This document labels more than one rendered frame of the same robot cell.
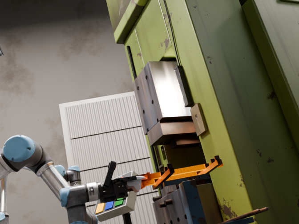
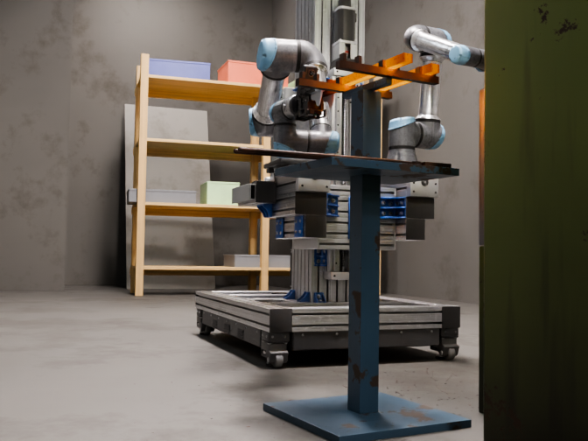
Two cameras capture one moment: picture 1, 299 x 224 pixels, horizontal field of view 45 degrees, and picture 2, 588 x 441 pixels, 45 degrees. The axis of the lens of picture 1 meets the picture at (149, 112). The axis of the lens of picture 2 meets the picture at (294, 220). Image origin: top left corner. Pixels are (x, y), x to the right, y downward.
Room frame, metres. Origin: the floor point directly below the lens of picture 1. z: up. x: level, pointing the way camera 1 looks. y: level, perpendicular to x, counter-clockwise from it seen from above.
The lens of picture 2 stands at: (1.05, -1.92, 0.43)
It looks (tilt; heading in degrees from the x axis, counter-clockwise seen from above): 3 degrees up; 79
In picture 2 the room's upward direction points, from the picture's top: 1 degrees clockwise
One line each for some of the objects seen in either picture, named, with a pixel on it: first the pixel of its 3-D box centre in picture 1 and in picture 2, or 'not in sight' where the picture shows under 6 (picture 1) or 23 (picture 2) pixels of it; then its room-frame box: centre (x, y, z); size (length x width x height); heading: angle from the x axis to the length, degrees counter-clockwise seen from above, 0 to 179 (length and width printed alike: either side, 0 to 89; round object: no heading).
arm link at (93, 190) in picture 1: (93, 191); (295, 107); (1.49, 0.30, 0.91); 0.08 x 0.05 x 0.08; 17
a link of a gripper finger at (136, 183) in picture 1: (137, 183); (319, 95); (1.53, 0.12, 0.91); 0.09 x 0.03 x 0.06; 104
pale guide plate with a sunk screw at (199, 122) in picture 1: (198, 119); not in sight; (1.98, -0.26, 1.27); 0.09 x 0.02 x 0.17; 29
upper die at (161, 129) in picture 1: (183, 131); not in sight; (2.30, -0.18, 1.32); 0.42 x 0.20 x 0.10; 119
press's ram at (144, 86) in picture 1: (176, 95); not in sight; (2.26, -0.20, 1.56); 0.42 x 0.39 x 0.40; 119
